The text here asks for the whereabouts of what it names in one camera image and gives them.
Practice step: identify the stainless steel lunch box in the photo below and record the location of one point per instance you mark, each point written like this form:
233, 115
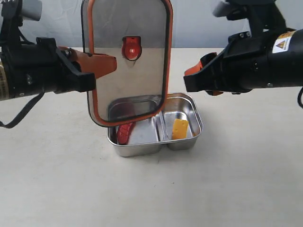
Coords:
150, 135

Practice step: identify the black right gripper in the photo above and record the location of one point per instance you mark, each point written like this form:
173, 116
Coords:
266, 61

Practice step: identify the blue-grey backdrop cloth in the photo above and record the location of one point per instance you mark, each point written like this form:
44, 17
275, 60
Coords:
194, 25

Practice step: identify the red toy sausage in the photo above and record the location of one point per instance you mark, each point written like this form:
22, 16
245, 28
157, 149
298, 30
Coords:
124, 132

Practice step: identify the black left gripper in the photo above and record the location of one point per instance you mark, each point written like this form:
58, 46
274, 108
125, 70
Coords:
30, 69

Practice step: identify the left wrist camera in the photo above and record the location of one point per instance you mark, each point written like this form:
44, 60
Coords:
13, 13

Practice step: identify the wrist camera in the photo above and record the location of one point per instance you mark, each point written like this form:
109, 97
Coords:
13, 13
261, 14

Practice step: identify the dark transparent box lid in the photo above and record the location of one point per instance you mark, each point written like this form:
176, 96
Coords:
139, 34

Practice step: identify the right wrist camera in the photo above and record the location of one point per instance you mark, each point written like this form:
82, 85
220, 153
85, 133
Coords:
261, 14

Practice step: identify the yellow toy cheese block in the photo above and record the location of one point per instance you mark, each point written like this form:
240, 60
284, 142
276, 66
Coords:
179, 130

